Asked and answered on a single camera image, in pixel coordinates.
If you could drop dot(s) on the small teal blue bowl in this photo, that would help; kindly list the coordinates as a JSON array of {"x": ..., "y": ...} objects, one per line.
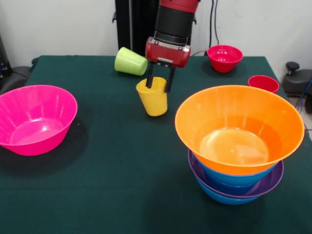
[{"x": 231, "y": 190}]

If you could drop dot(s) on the green plastic cup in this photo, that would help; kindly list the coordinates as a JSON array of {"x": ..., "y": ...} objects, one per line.
[{"x": 130, "y": 62}]

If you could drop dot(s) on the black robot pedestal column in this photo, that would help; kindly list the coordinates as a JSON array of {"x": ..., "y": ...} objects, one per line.
[{"x": 136, "y": 24}]

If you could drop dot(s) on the large orange plastic bowl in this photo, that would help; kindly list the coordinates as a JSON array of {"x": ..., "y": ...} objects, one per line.
[{"x": 219, "y": 117}]

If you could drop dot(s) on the yellow plastic cup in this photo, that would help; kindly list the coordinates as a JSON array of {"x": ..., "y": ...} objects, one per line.
[{"x": 154, "y": 102}]

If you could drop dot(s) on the blue plastic bowl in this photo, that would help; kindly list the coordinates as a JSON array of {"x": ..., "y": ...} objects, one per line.
[
  {"x": 224, "y": 200},
  {"x": 231, "y": 180}
]

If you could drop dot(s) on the purple plastic bowl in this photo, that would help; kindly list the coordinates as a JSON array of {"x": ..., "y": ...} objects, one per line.
[{"x": 270, "y": 182}]

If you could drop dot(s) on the dark green tablecloth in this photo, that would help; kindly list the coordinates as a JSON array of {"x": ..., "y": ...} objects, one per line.
[{"x": 122, "y": 195}]

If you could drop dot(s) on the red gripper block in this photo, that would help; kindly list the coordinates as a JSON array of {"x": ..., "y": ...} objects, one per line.
[{"x": 168, "y": 56}]

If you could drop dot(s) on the black computer tower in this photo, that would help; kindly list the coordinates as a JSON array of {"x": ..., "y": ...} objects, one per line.
[{"x": 3, "y": 61}]

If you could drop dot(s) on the red plastic cup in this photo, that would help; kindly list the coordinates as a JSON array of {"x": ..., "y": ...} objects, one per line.
[{"x": 263, "y": 83}]

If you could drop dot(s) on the large pink plastic bowl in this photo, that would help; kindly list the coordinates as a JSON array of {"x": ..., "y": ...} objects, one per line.
[{"x": 36, "y": 119}]

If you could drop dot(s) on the small red plastic bowl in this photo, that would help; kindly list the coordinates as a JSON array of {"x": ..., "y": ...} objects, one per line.
[{"x": 225, "y": 61}]

